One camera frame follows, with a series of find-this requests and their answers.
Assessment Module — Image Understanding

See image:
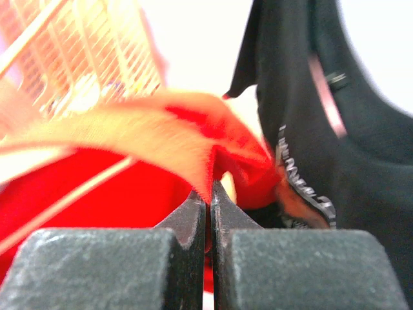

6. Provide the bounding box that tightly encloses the red t shirt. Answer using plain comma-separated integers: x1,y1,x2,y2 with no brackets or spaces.
1,92,328,275

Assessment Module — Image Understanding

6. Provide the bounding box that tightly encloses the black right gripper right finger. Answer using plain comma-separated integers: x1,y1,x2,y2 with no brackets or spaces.
210,182,408,309

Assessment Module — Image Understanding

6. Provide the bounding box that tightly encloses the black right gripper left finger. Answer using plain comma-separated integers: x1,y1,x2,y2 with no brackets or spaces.
1,192,206,309

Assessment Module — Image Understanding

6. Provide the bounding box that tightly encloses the black t shirt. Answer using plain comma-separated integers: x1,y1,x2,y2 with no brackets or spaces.
227,1,412,303

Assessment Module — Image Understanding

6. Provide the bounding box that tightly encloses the pink wire hanger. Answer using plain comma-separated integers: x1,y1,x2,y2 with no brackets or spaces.
308,56,347,138

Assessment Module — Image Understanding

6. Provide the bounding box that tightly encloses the pink plastic file organizer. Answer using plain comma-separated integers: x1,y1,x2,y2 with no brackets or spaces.
1,1,163,119

